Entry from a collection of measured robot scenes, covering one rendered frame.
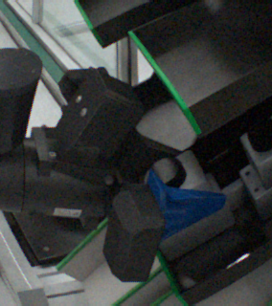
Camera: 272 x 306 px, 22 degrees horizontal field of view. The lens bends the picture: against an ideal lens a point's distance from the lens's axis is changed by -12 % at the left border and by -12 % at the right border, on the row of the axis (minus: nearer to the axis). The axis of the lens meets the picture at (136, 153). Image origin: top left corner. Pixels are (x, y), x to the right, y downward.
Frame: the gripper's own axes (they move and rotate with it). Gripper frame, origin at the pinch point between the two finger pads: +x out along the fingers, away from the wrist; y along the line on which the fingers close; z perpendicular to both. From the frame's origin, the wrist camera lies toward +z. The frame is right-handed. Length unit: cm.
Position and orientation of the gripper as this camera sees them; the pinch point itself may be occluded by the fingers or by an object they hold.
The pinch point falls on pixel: (175, 184)
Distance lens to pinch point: 57.2
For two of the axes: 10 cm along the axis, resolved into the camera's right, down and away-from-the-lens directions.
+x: 9.5, 0.5, 3.2
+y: -2.5, -5.1, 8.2
